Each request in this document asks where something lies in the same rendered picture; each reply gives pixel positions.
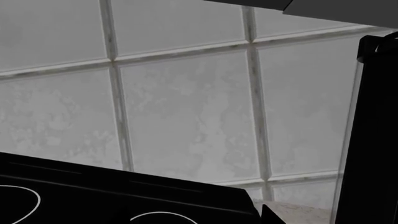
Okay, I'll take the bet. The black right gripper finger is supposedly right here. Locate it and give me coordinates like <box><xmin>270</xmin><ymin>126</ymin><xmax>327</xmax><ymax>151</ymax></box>
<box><xmin>261</xmin><ymin>203</ymin><xmax>285</xmax><ymax>224</ymax></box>

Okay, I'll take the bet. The black glass cooktop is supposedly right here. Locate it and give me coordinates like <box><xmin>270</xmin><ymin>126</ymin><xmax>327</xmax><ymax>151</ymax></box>
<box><xmin>0</xmin><ymin>151</ymin><xmax>261</xmax><ymax>224</ymax></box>

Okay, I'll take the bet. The gray range hood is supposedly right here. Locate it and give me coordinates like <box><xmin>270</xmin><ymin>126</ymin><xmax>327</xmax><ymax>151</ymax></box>
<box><xmin>201</xmin><ymin>0</ymin><xmax>398</xmax><ymax>30</ymax></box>

